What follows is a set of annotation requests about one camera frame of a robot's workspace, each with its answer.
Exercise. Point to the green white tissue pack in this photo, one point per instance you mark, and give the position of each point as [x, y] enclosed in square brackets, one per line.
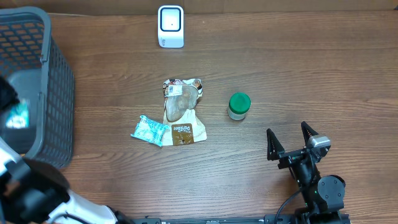
[18, 117]

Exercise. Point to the grey plastic basket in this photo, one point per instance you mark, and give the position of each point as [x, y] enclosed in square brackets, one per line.
[33, 64]

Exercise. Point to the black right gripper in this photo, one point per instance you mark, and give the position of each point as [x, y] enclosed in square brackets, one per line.
[291, 157]

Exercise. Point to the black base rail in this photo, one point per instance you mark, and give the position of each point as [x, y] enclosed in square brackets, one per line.
[242, 220]

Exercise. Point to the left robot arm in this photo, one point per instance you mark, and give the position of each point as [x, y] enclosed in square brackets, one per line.
[36, 191]

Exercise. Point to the brown pastry bag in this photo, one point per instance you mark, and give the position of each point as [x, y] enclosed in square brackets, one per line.
[180, 100]

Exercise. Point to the green lid jar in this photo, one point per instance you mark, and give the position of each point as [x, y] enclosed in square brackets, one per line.
[239, 105]

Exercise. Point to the teal white snack packet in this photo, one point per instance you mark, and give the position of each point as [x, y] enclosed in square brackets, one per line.
[150, 131]

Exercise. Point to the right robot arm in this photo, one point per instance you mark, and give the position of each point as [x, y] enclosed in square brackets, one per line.
[323, 196]

